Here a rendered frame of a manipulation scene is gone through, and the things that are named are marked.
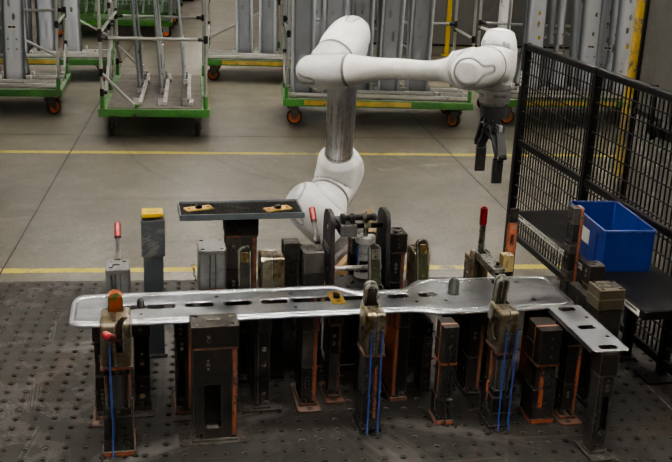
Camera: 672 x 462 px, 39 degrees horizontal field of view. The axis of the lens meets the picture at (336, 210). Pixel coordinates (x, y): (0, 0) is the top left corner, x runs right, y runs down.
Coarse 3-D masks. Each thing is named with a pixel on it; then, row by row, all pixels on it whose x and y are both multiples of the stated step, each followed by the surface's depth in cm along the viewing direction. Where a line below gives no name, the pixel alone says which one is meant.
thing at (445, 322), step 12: (444, 324) 248; (456, 324) 248; (444, 336) 247; (456, 336) 248; (444, 348) 248; (456, 348) 249; (444, 360) 249; (456, 360) 250; (444, 372) 251; (444, 384) 252; (432, 396) 258; (444, 396) 254; (432, 408) 258; (444, 408) 253; (432, 420) 257; (444, 420) 253
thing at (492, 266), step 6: (486, 252) 279; (480, 258) 275; (486, 258) 274; (492, 258) 274; (486, 264) 271; (492, 264) 269; (498, 264) 266; (492, 270) 266; (498, 270) 266; (504, 270) 266; (492, 282) 268
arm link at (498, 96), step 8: (488, 88) 262; (496, 88) 261; (504, 88) 261; (480, 96) 266; (488, 96) 262; (496, 96) 262; (504, 96) 262; (488, 104) 263; (496, 104) 263; (504, 104) 263
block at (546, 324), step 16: (544, 320) 256; (528, 336) 258; (544, 336) 250; (560, 336) 251; (528, 352) 257; (544, 352) 251; (528, 368) 260; (544, 368) 254; (528, 384) 258; (544, 384) 255; (528, 400) 258; (544, 400) 256; (528, 416) 259; (544, 416) 258
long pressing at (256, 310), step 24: (264, 288) 263; (288, 288) 264; (312, 288) 266; (336, 288) 266; (408, 288) 268; (432, 288) 269; (480, 288) 271; (528, 288) 272; (552, 288) 273; (72, 312) 244; (96, 312) 244; (144, 312) 245; (168, 312) 246; (192, 312) 247; (216, 312) 247; (240, 312) 248; (264, 312) 248; (288, 312) 249; (312, 312) 250; (336, 312) 251; (408, 312) 255; (432, 312) 254; (456, 312) 255; (480, 312) 256
